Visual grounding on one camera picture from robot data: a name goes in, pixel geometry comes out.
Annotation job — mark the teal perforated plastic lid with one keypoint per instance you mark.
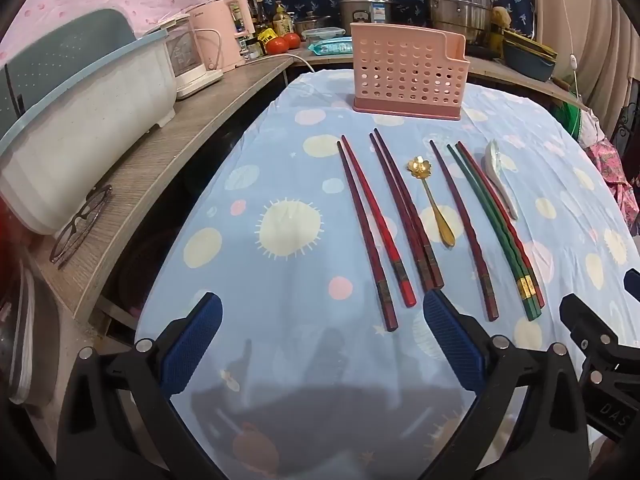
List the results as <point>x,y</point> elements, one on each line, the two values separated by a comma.
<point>65,50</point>

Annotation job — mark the blue wet wipes packet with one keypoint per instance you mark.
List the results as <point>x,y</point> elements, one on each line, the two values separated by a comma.
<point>330,46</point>

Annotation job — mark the pink electric kettle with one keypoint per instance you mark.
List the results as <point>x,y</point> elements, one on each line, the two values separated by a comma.
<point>220,25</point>

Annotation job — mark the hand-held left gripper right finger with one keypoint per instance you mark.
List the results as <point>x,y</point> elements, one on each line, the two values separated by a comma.
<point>450,340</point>

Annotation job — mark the gold flower spoon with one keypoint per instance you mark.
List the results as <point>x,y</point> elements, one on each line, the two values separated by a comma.
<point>417,167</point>

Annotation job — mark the clear lidded food container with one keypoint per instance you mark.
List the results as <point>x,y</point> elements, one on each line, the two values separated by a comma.
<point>322,34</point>

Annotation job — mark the grey wood-grain counter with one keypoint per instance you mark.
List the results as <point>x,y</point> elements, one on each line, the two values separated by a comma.
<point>165,145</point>

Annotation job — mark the green basin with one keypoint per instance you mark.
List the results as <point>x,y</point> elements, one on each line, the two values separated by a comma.
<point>570,112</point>

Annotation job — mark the white ceramic spoon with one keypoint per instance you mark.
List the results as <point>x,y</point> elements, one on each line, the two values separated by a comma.
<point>492,157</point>

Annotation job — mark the white tub blue rim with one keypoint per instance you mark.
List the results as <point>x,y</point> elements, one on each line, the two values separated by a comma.
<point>75,135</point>

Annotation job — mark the dark maroon chopstick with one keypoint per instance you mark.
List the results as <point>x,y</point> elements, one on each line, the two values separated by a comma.
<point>366,240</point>

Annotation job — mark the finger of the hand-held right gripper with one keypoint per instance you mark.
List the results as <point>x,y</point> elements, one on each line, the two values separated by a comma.
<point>582,317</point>
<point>633,285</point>

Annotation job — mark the steel rice cooker pot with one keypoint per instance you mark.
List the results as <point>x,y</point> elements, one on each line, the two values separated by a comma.
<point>367,10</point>

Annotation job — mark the bright red chopstick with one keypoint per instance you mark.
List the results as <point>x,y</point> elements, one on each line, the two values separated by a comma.
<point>376,220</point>

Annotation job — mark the blue dotted tablecloth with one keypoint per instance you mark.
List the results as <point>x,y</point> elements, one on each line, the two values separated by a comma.
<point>300,285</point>

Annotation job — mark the pink floral cloth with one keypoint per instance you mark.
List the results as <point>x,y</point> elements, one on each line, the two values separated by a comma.
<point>607,160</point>

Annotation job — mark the blue bowl yellow rim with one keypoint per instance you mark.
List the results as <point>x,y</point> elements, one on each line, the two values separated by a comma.
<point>527,67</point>
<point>530,42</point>

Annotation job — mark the pink perforated utensil basket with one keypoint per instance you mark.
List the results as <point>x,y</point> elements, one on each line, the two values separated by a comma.
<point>400,75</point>

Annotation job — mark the white glass kettle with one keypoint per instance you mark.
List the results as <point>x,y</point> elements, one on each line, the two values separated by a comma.
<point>190,60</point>

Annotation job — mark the small steel pot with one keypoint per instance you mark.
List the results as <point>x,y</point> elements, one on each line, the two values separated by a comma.
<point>310,24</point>

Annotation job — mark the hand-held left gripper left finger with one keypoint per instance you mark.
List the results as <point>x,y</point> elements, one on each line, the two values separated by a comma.
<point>192,340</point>

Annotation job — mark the green chopstick gold band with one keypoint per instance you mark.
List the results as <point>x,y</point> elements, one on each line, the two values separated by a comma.
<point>531,310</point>

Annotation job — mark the yellow packet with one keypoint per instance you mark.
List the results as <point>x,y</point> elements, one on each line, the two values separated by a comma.
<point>266,36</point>

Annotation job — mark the dark-framed eyeglasses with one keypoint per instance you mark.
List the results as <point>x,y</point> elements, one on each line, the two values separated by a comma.
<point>95,201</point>

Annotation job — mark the red tomato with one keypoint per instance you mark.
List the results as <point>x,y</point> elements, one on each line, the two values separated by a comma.
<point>294,41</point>
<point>276,46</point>

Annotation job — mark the dark sauce bottle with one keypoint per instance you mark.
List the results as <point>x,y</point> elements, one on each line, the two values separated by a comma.
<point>260,15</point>

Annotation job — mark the white-rimmed round tray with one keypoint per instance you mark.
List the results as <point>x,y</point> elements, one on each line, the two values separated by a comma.
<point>30,335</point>

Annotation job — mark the yellow sponge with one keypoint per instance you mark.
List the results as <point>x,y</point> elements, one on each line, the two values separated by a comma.
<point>500,16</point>

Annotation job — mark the black iron railing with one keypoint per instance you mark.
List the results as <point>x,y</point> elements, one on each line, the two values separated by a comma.
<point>627,130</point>

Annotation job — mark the red chopstick gold band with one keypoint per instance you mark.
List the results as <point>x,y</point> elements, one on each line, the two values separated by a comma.
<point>479,185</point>

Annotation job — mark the large steel steamer pot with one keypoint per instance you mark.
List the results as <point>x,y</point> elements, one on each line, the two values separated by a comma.
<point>457,5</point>

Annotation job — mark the yellow oil bottle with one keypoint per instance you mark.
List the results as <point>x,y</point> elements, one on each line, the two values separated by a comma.
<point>283,20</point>

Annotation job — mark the beige curtain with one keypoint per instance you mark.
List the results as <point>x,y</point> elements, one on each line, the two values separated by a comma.
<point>590,10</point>

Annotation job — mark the maroon wavy chopstick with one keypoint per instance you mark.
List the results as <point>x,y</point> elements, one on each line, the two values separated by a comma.
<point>462,230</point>

